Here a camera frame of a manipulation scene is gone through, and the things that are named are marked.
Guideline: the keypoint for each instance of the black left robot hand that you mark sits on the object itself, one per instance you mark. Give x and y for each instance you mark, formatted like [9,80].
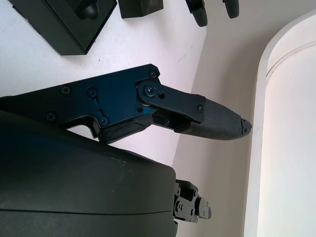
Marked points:
[198,12]

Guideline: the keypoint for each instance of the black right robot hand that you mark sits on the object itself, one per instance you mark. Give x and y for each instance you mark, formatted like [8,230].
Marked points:
[74,185]

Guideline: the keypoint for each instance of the black box base foam insert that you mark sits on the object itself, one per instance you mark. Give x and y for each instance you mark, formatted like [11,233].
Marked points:
[64,27]

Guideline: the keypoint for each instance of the black RealSense printed box lid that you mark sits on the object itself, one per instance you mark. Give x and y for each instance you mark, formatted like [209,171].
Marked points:
[140,8]

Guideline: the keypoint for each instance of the white rounded pillar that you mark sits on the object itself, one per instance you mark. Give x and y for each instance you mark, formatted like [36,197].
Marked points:
[291,135]

